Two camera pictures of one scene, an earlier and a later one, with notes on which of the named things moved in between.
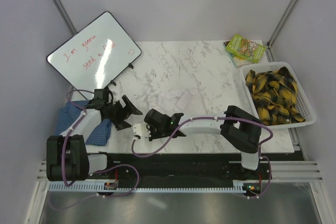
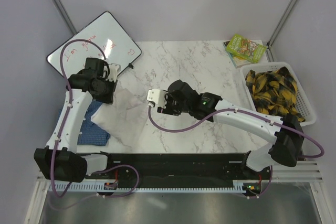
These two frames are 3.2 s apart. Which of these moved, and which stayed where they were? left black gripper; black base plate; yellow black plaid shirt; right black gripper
Moved: right black gripper; left black gripper
Stayed: yellow black plaid shirt; black base plate
